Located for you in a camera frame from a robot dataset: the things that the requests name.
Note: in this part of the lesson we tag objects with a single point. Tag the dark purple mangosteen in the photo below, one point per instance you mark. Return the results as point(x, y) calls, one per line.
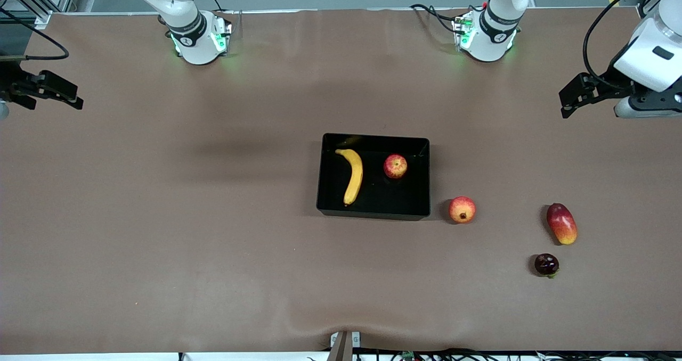
point(546, 264)

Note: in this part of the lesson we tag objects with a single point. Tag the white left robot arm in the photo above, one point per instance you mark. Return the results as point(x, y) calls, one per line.
point(495, 33)

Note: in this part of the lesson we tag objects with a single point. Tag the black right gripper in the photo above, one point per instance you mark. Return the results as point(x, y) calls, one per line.
point(11, 83)

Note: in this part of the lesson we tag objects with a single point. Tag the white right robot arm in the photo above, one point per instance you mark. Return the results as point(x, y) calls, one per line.
point(194, 36)

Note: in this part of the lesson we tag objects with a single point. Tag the yellow banana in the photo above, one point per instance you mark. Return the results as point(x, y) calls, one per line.
point(354, 177)

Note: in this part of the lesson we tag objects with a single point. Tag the red yellow mango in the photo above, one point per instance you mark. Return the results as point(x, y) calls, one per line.
point(562, 223)

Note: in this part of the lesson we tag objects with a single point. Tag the red yellow streaked apple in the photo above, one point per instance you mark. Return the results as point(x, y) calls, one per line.
point(395, 166)

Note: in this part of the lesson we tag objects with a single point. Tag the green lit base module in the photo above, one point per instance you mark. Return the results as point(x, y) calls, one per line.
point(463, 31)
point(221, 33)

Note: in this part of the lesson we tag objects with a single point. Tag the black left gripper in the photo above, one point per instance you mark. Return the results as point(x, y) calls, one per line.
point(607, 85)

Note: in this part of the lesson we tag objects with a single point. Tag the small table edge bracket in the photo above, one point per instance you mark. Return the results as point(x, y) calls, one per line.
point(343, 345)

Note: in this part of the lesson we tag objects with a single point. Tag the black plastic box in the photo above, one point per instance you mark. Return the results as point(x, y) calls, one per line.
point(383, 201)

